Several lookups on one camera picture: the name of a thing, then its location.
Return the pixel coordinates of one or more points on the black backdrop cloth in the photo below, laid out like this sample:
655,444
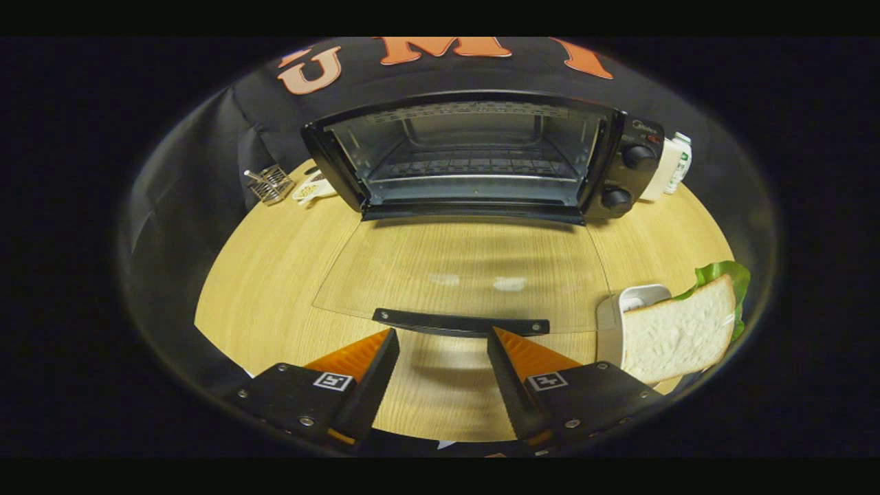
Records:
185,206

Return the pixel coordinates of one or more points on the small white patterned dish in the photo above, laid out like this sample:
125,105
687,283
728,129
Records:
313,189

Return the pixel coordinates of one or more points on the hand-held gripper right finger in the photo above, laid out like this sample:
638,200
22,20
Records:
512,388

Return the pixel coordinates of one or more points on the white bottle green label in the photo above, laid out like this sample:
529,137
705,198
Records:
680,161

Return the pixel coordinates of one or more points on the white slotted plastic tray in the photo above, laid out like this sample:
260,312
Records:
608,330

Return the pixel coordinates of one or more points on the bread and lettuce sandwich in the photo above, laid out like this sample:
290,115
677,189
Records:
680,330

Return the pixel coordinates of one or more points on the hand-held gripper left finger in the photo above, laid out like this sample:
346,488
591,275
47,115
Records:
375,385

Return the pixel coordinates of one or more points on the white pop-up toaster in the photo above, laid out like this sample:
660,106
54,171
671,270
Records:
660,172

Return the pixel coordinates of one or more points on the black toaster oven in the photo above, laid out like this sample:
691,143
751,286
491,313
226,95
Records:
619,180

